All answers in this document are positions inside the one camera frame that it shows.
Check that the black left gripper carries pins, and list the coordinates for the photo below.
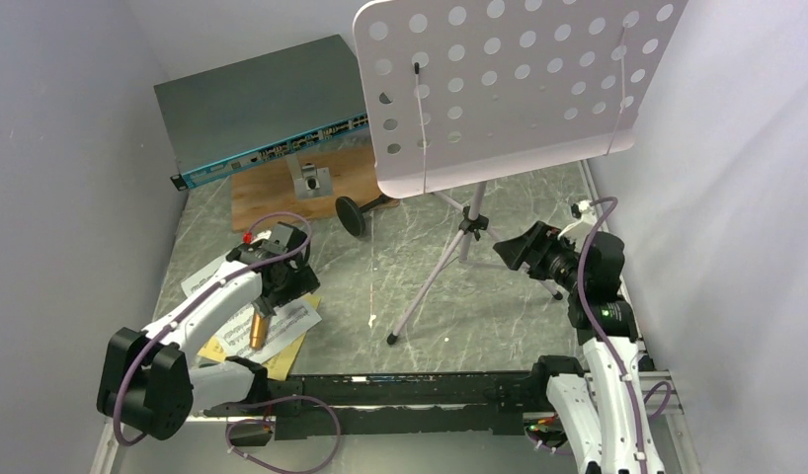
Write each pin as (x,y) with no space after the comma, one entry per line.
(303,281)

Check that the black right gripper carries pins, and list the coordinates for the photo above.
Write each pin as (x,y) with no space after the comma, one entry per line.
(533,246)

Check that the gold microphone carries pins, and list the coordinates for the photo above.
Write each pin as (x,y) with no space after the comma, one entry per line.
(258,331)

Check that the lilac music stand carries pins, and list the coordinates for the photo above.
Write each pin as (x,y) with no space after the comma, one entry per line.
(465,92)

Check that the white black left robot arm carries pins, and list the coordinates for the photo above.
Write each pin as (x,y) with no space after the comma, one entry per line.
(148,380)

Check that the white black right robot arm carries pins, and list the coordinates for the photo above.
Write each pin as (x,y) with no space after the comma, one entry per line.
(598,401)

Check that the wooden base board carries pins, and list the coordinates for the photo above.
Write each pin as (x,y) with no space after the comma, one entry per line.
(268,188)

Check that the black microphone stand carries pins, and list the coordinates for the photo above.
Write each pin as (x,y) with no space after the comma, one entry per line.
(351,215)

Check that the white sheet music page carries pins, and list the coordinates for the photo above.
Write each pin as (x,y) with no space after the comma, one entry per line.
(273,324)

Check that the yellow paper sheet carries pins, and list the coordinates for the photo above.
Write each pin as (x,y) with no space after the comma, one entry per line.
(286,353)

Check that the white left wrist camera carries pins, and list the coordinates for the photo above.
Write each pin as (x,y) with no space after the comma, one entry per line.
(251,237)

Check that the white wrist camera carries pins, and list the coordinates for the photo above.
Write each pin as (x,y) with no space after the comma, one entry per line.
(251,237)
(584,218)

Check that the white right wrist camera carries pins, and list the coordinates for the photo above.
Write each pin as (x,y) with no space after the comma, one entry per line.
(584,218)

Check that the silver metal bracket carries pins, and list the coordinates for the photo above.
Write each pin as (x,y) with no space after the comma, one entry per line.
(308,180)

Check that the black mounting rail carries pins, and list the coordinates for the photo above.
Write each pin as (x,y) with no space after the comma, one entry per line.
(499,402)

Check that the grey teal network switch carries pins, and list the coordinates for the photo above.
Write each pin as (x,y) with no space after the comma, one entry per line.
(258,110)

